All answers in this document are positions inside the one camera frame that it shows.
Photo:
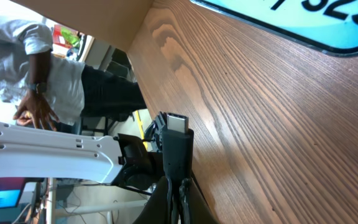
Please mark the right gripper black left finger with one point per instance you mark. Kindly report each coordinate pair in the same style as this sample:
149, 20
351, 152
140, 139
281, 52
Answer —
158, 209

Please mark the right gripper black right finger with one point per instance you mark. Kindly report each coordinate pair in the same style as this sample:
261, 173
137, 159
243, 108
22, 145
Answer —
194, 209

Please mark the Galaxy S25 smartphone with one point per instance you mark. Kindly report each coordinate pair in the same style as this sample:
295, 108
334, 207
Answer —
328, 26

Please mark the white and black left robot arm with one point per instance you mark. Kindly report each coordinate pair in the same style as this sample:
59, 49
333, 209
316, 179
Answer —
121, 160

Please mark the computer monitor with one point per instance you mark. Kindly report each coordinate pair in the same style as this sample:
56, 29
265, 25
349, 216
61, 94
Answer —
11, 189

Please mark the person in white shirt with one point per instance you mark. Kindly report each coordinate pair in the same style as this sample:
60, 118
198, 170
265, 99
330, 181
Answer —
49, 90

